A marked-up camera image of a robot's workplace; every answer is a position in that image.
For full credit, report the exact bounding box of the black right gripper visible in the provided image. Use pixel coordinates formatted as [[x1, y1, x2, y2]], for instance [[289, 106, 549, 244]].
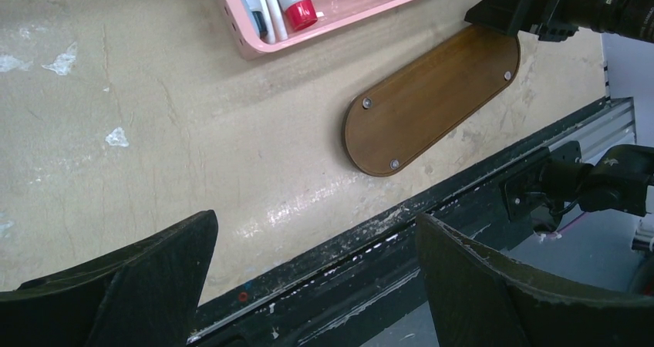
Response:
[[464, 0, 613, 42]]

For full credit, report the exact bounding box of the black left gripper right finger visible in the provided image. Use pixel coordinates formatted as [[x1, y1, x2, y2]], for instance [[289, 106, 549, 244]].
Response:
[[416, 214, 653, 346]]

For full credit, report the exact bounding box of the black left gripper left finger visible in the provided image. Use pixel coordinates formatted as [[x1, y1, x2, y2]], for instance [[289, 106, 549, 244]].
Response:
[[1, 211, 218, 346]]

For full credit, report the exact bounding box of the oval wooden tray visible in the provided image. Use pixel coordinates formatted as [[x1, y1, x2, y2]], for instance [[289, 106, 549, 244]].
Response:
[[342, 25, 521, 177]]

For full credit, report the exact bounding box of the pink plastic basket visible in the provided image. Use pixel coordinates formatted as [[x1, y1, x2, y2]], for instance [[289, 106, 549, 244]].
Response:
[[217, 0, 416, 59]]

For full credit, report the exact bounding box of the blue capped toothpaste tube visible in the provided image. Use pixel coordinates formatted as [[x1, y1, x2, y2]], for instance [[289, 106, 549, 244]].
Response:
[[242, 0, 268, 39]]

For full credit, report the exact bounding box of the black table front rail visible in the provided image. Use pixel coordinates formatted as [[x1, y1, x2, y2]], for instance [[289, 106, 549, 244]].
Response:
[[187, 98, 635, 346]]

